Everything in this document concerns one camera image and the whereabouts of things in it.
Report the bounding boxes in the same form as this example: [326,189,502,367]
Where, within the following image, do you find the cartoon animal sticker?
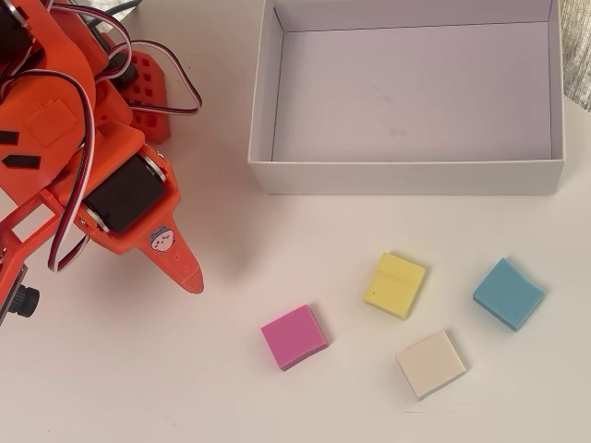
[150,224,179,254]

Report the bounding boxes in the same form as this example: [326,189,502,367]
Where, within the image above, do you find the orange robot base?
[99,31,173,145]

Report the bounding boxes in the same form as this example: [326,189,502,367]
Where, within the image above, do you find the blue foam cuboid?
[471,257,547,333]

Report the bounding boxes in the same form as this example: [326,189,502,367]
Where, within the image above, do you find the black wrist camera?
[0,265,42,329]

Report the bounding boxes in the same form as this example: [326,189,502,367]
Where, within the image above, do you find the white foam cuboid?
[394,329,467,401]

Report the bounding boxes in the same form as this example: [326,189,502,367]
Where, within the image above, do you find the yellow foam cuboid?
[363,251,428,321]

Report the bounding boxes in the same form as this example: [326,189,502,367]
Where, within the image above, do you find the white cardboard box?
[246,0,566,197]

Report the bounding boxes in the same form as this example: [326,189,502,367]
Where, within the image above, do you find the pink foam cuboid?
[259,303,330,373]

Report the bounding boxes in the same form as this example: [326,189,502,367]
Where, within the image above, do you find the orange camera mount plate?
[0,188,64,319]

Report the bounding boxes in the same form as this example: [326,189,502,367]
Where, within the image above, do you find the orange gripper black servo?
[48,122,205,295]

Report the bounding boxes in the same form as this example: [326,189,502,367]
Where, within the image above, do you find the red white black servo cable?
[128,40,203,116]
[0,68,101,273]
[48,0,133,84]

